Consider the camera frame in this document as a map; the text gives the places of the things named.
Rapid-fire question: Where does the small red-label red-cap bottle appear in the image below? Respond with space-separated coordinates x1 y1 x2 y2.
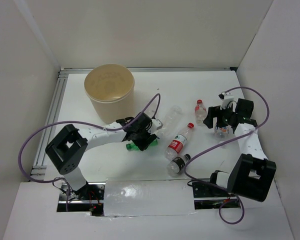
194 99 207 126

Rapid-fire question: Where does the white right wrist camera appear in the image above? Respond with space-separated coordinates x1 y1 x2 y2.
218 92 235 110

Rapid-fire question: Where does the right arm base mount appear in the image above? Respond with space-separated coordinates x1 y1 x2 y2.
187 180 240 210

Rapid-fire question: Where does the clear bottle white-blue cap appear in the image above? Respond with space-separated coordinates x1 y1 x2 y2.
156 105 183 139

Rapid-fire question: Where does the aluminium frame rail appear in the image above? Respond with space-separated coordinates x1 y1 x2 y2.
46 68 240 182

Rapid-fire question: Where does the white taped cover sheet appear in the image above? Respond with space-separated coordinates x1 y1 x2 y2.
103 180 196 217

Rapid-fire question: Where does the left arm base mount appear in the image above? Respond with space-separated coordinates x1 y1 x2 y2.
52 182 106 217

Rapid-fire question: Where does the large red-label water bottle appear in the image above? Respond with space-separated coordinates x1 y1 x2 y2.
164 122 195 161

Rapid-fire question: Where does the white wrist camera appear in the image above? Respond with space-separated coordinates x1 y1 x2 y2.
148 118 163 133
218 92 235 110

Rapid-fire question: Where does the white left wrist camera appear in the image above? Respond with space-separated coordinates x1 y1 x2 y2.
148 118 163 133

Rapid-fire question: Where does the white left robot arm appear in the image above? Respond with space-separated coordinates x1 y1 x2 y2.
45 113 163 200

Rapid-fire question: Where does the beige round plastic bin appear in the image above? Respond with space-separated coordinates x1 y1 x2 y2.
84 64 135 124

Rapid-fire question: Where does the green plastic bottle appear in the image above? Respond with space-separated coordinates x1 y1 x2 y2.
125 139 158 151

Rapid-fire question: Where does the black-label black-cap bottle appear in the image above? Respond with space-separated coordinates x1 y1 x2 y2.
166 154 191 177

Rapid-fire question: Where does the blue-orange label white-cap bottle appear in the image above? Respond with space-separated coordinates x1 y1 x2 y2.
214 122 230 144

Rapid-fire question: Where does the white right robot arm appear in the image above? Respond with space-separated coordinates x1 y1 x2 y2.
203 97 277 202

